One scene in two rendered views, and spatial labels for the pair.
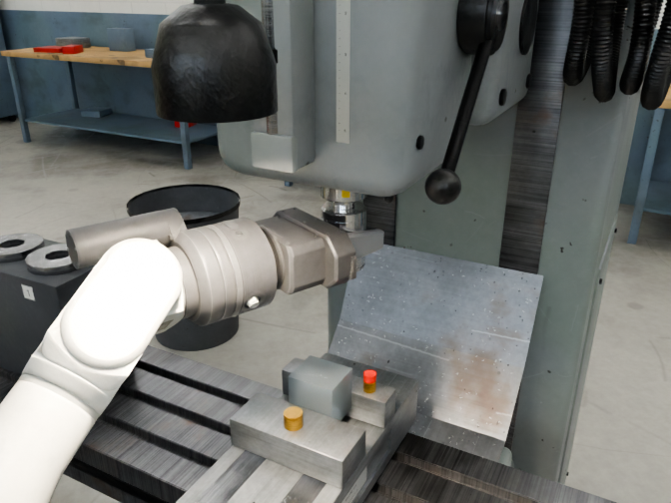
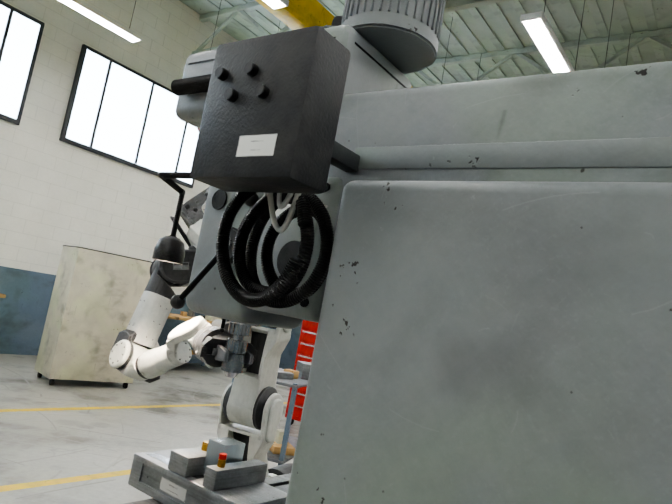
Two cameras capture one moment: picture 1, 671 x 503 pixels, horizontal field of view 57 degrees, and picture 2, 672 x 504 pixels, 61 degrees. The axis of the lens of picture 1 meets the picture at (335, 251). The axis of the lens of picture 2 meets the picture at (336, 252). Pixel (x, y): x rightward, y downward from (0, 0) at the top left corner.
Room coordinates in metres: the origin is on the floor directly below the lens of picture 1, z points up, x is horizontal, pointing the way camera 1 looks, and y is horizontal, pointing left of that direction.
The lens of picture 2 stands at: (0.96, -1.21, 1.36)
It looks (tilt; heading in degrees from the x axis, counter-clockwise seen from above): 6 degrees up; 99
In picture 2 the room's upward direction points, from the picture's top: 10 degrees clockwise
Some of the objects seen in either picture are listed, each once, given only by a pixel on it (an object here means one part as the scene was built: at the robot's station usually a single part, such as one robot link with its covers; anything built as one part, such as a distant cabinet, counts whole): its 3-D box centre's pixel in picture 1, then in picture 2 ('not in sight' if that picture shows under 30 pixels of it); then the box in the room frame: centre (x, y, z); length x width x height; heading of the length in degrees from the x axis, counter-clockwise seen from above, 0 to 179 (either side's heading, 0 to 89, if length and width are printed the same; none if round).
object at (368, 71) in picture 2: not in sight; (290, 98); (0.62, -0.02, 1.81); 0.47 x 0.26 x 0.16; 152
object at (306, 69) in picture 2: not in sight; (266, 114); (0.71, -0.45, 1.62); 0.20 x 0.09 x 0.21; 152
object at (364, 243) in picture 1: (361, 246); (220, 354); (0.58, -0.03, 1.23); 0.06 x 0.02 x 0.03; 127
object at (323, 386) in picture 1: (321, 392); (224, 455); (0.62, 0.02, 1.02); 0.06 x 0.05 x 0.06; 62
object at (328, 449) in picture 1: (297, 437); (204, 460); (0.57, 0.04, 1.00); 0.15 x 0.06 x 0.04; 62
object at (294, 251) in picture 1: (270, 258); (221, 350); (0.55, 0.06, 1.23); 0.13 x 0.12 x 0.10; 37
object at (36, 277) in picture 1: (46, 306); not in sight; (0.86, 0.46, 1.01); 0.22 x 0.12 x 0.20; 64
